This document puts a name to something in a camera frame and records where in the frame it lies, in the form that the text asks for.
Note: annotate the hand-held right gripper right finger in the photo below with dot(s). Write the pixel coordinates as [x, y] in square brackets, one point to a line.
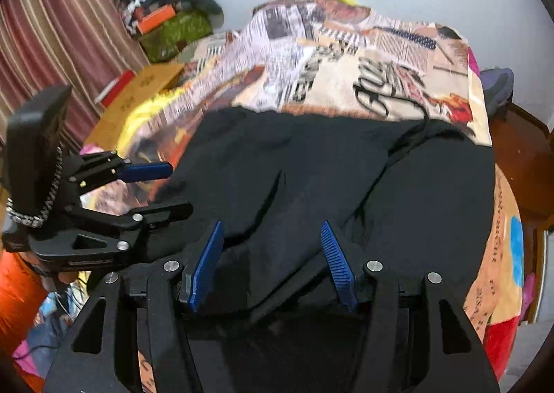
[337, 263]

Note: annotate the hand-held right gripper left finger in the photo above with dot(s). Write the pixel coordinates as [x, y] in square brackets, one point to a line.
[207, 263]

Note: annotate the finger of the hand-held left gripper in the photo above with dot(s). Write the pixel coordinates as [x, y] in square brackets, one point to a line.
[149, 171]
[169, 211]

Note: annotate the black zip hoodie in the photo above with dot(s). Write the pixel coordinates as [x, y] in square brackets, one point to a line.
[303, 180]

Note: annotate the yellow cloth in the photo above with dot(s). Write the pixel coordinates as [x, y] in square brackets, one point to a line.
[143, 115]

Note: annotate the small wooden table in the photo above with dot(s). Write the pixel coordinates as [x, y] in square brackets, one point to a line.
[138, 85]

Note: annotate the red box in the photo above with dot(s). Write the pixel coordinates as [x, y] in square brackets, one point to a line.
[116, 87]

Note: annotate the red striped curtain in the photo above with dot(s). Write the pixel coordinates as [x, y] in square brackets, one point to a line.
[52, 20]

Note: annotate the green patterned bag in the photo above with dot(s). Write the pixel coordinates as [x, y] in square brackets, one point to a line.
[177, 35]

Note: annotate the orange box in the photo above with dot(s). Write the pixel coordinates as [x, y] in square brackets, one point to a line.
[156, 18]

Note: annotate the blue pink printed cloth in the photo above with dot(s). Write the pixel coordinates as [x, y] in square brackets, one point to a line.
[47, 332]

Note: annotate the newspaper print blanket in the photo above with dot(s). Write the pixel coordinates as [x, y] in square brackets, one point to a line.
[346, 72]

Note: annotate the grey purple backpack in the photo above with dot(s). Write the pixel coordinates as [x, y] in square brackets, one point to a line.
[495, 89]

